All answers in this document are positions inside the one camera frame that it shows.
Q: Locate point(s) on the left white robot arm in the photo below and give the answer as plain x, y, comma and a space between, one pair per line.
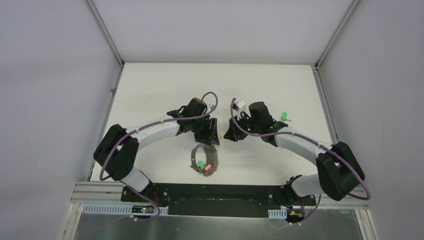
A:
117, 151

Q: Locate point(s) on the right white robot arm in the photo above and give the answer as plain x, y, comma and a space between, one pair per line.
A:
338, 172

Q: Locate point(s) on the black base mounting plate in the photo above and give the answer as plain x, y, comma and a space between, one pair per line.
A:
215, 200

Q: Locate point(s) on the green tagged key on plate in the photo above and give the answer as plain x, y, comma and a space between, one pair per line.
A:
200, 164

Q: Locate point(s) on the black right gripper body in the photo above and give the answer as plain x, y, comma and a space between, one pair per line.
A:
248, 124

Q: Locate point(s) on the white cable duct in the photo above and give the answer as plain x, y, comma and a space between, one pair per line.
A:
277, 213
123, 209

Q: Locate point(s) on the loose green tagged key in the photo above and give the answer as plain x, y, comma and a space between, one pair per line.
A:
284, 117

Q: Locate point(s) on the left white cable duct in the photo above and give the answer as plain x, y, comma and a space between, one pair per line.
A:
123, 209

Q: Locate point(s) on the grey perforated key organizer plate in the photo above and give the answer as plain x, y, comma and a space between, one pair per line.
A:
207, 154

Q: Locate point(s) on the right white cable duct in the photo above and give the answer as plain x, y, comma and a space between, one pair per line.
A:
277, 213

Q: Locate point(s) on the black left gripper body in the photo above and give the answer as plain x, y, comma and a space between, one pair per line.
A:
208, 129

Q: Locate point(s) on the red tagged key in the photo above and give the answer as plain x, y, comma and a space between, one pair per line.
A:
208, 167

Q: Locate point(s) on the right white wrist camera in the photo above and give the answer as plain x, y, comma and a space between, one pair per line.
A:
239, 105

